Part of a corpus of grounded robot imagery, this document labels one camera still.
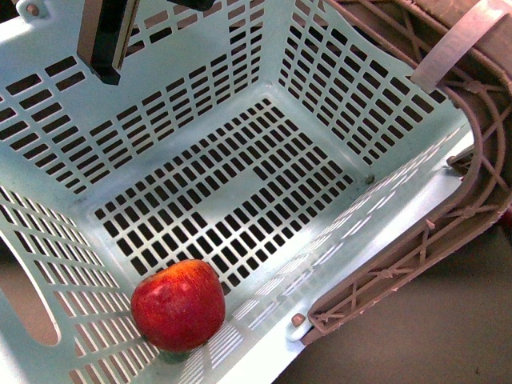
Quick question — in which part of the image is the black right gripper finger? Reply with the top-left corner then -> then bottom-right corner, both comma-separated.
77,0 -> 139,85

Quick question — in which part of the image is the red yellow apple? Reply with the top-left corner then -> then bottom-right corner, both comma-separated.
130,260 -> 226,353

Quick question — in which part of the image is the brown basket handle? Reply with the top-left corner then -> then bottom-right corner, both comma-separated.
296,1 -> 511,345

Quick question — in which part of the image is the light teal plastic basket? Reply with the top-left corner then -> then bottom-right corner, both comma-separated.
1,1 -> 467,383

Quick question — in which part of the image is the white zip tie right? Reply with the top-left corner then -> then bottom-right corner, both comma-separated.
410,0 -> 511,93

